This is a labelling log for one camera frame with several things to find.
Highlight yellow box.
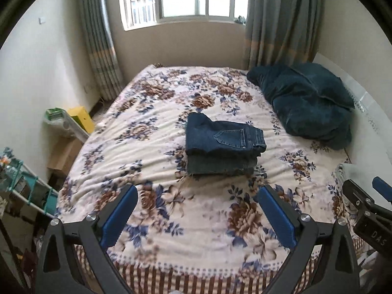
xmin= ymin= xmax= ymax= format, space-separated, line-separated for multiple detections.
xmin=66 ymin=106 xmax=94 ymax=134

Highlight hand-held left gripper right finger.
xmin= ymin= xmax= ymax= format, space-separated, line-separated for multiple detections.
xmin=257 ymin=184 xmax=361 ymax=294

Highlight cardboard box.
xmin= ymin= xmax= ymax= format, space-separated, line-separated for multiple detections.
xmin=47 ymin=136 xmax=83 ymax=178

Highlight white headboard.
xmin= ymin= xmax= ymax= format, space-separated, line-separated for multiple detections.
xmin=312 ymin=52 xmax=392 ymax=187

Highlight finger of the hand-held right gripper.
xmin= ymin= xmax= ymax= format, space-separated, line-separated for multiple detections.
xmin=372 ymin=176 xmax=392 ymax=204
xmin=342 ymin=179 xmax=376 ymax=214

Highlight folded pale cloth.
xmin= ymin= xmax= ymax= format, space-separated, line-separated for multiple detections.
xmin=335 ymin=162 xmax=362 ymax=221

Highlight dark teal pillow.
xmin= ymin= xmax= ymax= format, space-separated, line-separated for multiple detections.
xmin=289 ymin=62 xmax=356 ymax=110

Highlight floral plush blanket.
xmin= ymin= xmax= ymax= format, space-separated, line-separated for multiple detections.
xmin=57 ymin=63 xmax=365 ymax=294

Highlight dark teal quilt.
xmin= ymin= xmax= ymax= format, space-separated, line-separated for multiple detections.
xmin=246 ymin=65 xmax=353 ymax=151

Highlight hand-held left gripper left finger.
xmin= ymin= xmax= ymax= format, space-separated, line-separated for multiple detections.
xmin=36 ymin=184 xmax=139 ymax=294

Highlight teal storage rack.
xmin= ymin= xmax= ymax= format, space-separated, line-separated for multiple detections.
xmin=0 ymin=147 xmax=59 ymax=221

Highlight grey-green curtain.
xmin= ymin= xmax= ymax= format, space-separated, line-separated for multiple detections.
xmin=242 ymin=0 xmax=323 ymax=70
xmin=76 ymin=0 xmax=125 ymax=101

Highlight green package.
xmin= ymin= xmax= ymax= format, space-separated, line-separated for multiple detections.
xmin=44 ymin=107 xmax=78 ymax=138

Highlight blue denim pants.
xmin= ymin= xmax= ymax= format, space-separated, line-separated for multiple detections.
xmin=185 ymin=112 xmax=267 ymax=177

